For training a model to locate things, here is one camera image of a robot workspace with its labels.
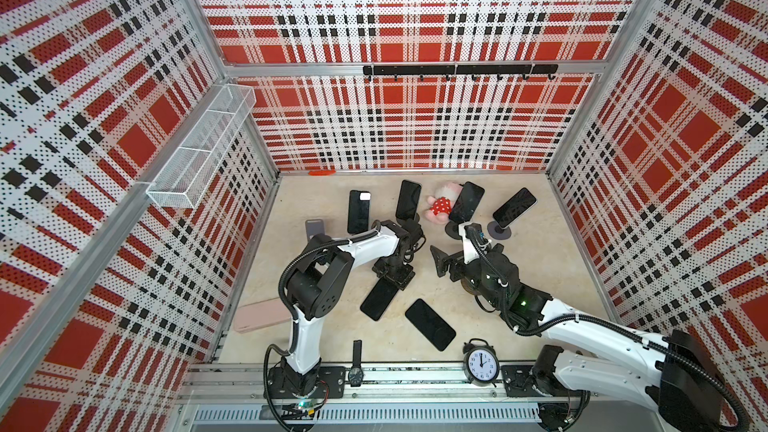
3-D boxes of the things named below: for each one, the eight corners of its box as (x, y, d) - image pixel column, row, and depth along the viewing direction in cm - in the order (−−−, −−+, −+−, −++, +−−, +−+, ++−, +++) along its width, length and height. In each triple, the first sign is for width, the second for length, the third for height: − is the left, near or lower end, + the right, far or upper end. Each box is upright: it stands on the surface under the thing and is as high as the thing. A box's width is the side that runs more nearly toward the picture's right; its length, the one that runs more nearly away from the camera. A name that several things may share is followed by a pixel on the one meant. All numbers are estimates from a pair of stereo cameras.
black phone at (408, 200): (396, 222, 107) (395, 194, 95) (403, 208, 112) (403, 179, 100) (413, 227, 106) (414, 199, 94) (419, 213, 110) (421, 184, 98)
